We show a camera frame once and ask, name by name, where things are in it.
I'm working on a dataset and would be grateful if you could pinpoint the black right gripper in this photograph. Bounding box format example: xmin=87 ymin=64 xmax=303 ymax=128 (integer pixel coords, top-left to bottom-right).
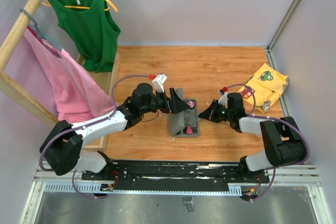
xmin=198 ymin=100 xmax=233 ymax=123

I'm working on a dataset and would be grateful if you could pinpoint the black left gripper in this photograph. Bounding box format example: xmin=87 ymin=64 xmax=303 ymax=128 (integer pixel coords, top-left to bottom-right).
xmin=141 ymin=88 xmax=190 ymax=114

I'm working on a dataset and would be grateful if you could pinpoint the grey plastic tool case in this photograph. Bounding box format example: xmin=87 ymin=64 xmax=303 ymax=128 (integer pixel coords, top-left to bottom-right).
xmin=169 ymin=98 xmax=200 ymax=137

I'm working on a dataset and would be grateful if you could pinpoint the pink hex key set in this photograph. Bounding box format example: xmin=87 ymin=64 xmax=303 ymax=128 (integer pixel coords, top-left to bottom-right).
xmin=183 ymin=126 xmax=198 ymax=135

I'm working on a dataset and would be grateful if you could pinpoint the black electrical tape roll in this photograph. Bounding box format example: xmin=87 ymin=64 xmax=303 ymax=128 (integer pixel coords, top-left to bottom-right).
xmin=187 ymin=100 xmax=196 ymax=109

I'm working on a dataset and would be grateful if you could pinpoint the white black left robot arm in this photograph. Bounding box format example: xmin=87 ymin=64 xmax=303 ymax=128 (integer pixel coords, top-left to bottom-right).
xmin=39 ymin=83 xmax=190 ymax=180

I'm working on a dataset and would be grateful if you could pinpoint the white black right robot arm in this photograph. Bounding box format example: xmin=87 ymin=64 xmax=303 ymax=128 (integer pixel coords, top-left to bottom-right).
xmin=198 ymin=92 xmax=310 ymax=182

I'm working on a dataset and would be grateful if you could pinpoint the yellow patterned cloth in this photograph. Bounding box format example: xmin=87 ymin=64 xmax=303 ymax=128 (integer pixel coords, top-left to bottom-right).
xmin=238 ymin=63 xmax=289 ymax=113

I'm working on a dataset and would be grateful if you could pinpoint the pink shirt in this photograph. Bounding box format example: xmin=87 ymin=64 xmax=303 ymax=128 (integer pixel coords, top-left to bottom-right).
xmin=24 ymin=27 xmax=114 ymax=123

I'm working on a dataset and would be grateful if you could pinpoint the green tank top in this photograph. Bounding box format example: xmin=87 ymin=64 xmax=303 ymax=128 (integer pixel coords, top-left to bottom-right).
xmin=47 ymin=0 xmax=121 ymax=72

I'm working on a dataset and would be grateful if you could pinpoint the wooden clothes rack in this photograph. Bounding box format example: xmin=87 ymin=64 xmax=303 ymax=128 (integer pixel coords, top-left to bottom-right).
xmin=0 ymin=0 xmax=120 ymax=152

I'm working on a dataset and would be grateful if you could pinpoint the grey clothes hanger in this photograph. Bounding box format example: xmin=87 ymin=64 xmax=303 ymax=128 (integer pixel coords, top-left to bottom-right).
xmin=20 ymin=8 xmax=62 ymax=59

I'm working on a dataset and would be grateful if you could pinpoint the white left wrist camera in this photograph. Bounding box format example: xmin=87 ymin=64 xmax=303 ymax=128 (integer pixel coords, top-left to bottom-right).
xmin=149 ymin=73 xmax=167 ymax=93

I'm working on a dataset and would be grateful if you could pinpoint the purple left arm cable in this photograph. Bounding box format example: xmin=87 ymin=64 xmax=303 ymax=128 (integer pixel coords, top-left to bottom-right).
xmin=38 ymin=74 xmax=154 ymax=200

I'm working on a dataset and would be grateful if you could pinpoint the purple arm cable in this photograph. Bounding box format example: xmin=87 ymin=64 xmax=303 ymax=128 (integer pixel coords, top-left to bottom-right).
xmin=223 ymin=83 xmax=312 ymax=204
xmin=38 ymin=74 xmax=154 ymax=200

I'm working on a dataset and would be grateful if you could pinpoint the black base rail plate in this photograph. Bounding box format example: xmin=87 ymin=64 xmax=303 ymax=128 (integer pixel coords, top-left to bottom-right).
xmin=81 ymin=159 xmax=269 ymax=191

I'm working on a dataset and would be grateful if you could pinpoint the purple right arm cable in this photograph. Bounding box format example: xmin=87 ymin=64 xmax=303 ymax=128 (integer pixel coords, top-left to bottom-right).
xmin=223 ymin=83 xmax=312 ymax=204

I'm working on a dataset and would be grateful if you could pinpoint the aluminium frame post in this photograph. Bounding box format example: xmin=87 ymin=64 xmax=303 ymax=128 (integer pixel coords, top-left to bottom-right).
xmin=265 ymin=0 xmax=320 ymax=51

